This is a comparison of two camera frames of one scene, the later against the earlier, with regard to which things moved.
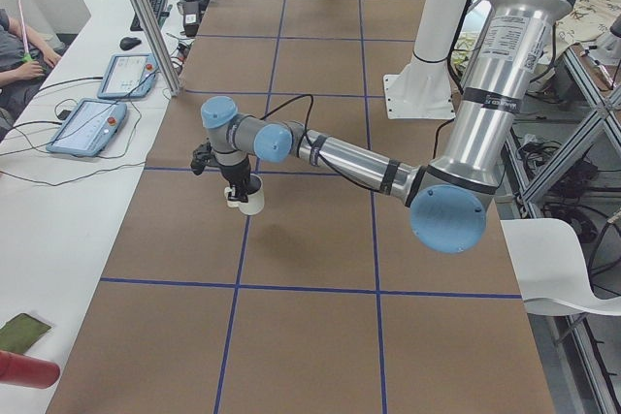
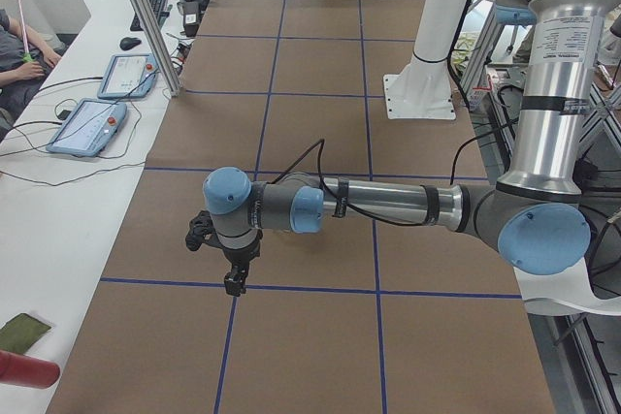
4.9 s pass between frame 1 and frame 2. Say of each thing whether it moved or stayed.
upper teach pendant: stayed
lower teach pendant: stayed
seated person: stayed
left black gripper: moved
